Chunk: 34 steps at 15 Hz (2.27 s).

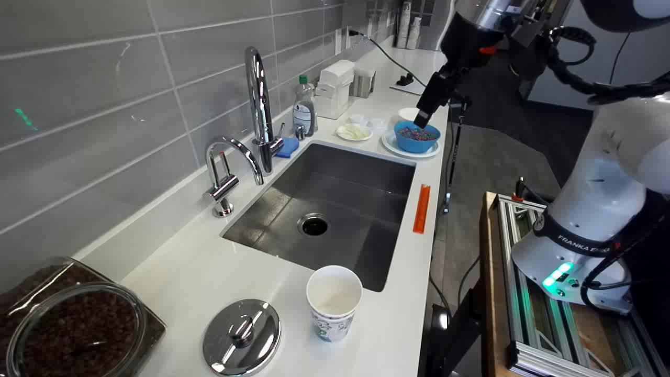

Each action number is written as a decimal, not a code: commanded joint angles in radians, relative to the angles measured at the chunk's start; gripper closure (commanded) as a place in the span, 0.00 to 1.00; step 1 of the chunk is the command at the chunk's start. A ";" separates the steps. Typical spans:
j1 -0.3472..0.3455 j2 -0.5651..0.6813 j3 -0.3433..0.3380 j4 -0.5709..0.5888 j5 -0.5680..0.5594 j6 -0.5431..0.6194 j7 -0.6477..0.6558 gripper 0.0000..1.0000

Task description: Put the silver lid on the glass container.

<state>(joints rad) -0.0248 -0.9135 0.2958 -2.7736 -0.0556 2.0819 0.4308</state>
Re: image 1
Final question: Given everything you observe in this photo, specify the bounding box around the black cable bundle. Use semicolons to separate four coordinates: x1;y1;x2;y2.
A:
542;24;670;106

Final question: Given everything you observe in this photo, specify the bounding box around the small chrome faucet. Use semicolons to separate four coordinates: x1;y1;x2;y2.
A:
206;136;264;215

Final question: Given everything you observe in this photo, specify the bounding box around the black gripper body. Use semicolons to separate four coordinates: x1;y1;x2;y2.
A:
440;8;504;74

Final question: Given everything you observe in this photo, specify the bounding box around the white paper cup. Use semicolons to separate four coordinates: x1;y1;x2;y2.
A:
305;264;363;341

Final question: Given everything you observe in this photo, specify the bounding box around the white plate under bowl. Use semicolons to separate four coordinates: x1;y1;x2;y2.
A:
378;129;442;159

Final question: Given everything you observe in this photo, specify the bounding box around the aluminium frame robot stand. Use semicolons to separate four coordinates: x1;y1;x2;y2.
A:
479;191;670;377

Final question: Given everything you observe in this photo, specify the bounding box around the white paper towel box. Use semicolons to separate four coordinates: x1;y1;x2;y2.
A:
314;59;356;119

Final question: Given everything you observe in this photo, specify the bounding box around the silver round lid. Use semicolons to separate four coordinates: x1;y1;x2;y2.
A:
204;300;280;377

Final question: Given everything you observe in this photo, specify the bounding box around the small white dish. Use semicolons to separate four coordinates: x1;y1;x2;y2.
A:
338;123;371;142

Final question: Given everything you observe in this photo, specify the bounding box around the clear soap bottle green cap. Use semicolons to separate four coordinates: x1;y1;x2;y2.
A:
293;75;317;140

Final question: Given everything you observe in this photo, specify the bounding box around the blue sponge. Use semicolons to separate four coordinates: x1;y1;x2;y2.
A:
274;138;299;159

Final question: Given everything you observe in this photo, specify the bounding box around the blue bowl of beads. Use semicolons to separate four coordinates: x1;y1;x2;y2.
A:
394;122;440;152

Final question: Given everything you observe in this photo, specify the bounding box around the orange strip on counter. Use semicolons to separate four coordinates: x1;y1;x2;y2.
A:
412;184;431;235

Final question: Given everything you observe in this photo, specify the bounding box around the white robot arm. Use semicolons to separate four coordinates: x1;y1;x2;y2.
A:
415;0;670;313

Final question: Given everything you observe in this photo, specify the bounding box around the tall chrome faucet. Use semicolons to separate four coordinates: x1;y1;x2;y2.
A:
244;45;283;171

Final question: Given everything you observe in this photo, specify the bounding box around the stainless steel sink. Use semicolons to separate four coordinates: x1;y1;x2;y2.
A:
225;144;415;290

